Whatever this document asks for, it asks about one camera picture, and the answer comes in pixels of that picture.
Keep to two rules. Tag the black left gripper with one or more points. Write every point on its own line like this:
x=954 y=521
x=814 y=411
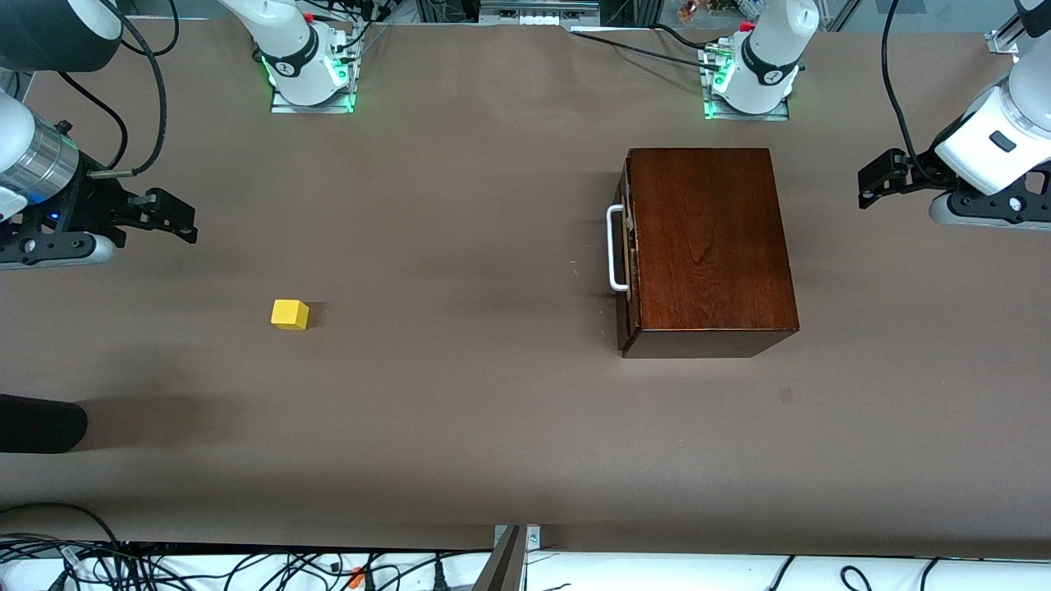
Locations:
x=918 y=175

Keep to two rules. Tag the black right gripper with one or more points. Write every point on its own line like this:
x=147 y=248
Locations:
x=86 y=205

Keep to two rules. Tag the yellow block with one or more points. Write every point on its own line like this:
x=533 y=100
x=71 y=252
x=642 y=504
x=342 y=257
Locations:
x=290 y=315

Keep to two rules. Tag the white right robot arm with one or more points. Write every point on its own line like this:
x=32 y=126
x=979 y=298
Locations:
x=287 y=49

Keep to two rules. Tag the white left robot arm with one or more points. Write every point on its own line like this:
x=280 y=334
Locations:
x=772 y=49

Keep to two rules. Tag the dark brown wooden drawer case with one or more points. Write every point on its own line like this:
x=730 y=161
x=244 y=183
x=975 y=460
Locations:
x=706 y=246

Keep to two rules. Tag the black cylindrical object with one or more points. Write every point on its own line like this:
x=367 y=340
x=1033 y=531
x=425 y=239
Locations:
x=41 y=423

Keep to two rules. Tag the small copper object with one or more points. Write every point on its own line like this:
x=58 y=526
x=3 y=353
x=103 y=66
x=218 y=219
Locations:
x=688 y=10

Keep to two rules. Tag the grey power strip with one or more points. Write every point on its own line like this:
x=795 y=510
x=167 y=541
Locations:
x=538 y=18

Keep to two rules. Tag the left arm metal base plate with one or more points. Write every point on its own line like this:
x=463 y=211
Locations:
x=780 y=115

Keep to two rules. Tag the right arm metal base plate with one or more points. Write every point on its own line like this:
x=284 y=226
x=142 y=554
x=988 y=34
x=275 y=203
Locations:
x=279 y=107

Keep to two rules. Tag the aluminium frame profile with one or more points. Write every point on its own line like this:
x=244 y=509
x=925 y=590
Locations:
x=1002 y=43

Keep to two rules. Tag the metal table bracket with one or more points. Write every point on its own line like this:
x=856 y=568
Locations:
x=505 y=566

